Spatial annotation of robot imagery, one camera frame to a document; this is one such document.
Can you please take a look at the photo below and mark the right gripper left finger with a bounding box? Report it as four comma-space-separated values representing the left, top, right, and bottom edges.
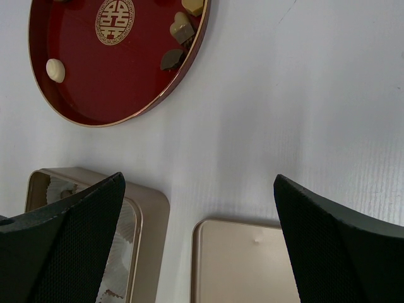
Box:
1, 172, 126, 302

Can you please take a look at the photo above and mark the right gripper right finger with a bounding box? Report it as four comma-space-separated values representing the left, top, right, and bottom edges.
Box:
273, 175, 403, 302

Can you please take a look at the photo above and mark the white oval chocolate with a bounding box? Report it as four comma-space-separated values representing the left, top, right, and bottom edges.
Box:
45, 58, 66, 83

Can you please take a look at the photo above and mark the dark brown chocolate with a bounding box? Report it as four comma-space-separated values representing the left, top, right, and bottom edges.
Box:
160, 49, 186, 71

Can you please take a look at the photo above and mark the white heart chocolate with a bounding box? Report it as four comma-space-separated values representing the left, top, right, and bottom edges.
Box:
170, 12, 195, 44

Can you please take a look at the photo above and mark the gold square tin box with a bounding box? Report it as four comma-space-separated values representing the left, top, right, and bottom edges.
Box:
25, 167, 170, 302

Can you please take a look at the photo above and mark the gold tin lid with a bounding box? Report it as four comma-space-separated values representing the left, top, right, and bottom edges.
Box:
190, 219, 300, 302

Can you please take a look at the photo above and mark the red round tray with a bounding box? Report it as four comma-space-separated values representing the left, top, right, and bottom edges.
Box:
28, 1, 211, 127

